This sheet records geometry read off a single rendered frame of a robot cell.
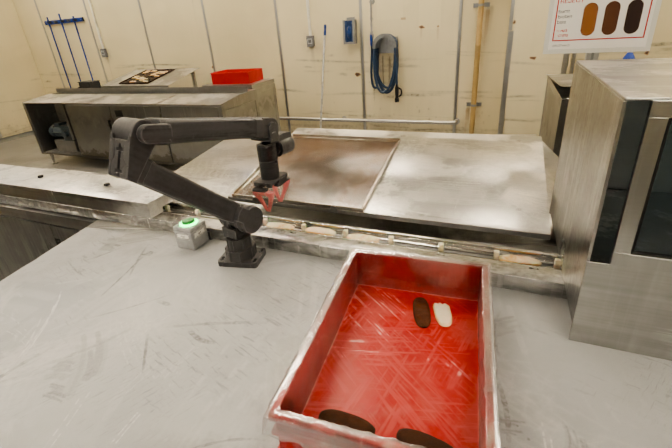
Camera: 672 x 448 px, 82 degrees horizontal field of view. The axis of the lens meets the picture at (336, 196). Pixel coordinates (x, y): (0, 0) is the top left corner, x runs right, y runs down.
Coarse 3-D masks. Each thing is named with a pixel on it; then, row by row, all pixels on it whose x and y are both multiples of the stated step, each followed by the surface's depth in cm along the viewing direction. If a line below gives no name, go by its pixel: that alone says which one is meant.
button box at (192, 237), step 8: (176, 224) 121; (200, 224) 121; (176, 232) 120; (184, 232) 119; (192, 232) 118; (200, 232) 122; (208, 232) 125; (176, 240) 122; (184, 240) 120; (192, 240) 119; (200, 240) 122; (184, 248) 122; (192, 248) 120
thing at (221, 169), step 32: (192, 160) 206; (224, 160) 203; (256, 160) 199; (544, 160) 171; (224, 192) 162; (96, 224) 143; (128, 224) 141; (352, 224) 129; (384, 224) 128; (416, 224) 126
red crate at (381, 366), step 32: (384, 288) 97; (352, 320) 87; (384, 320) 86; (352, 352) 79; (384, 352) 78; (416, 352) 78; (448, 352) 77; (320, 384) 72; (352, 384) 72; (384, 384) 71; (416, 384) 71; (448, 384) 70; (384, 416) 66; (416, 416) 65; (448, 416) 65
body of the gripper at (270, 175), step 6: (270, 162) 114; (276, 162) 116; (264, 168) 114; (270, 168) 114; (276, 168) 116; (264, 174) 115; (270, 174) 115; (276, 174) 116; (282, 174) 120; (258, 180) 116; (264, 180) 116; (270, 180) 116; (276, 180) 115; (258, 186) 115; (270, 186) 113
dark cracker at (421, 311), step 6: (414, 300) 91; (420, 300) 90; (426, 300) 91; (414, 306) 89; (420, 306) 88; (426, 306) 88; (414, 312) 87; (420, 312) 87; (426, 312) 86; (414, 318) 86; (420, 318) 85; (426, 318) 85; (420, 324) 84; (426, 324) 84
